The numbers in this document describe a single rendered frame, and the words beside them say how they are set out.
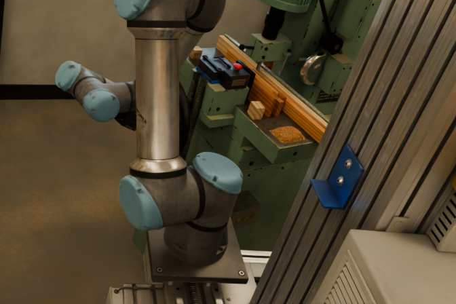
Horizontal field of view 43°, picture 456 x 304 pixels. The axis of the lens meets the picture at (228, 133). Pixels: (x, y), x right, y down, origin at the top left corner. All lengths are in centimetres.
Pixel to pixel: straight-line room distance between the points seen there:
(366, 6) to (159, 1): 91
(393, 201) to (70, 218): 187
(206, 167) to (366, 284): 49
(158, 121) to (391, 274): 53
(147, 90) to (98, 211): 156
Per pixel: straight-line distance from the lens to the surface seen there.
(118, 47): 328
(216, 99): 173
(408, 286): 86
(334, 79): 191
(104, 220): 260
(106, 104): 138
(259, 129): 172
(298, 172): 207
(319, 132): 176
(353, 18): 189
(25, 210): 260
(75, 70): 146
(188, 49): 130
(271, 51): 190
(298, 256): 115
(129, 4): 110
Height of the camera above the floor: 174
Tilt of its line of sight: 31 degrees down
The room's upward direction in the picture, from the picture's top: 18 degrees clockwise
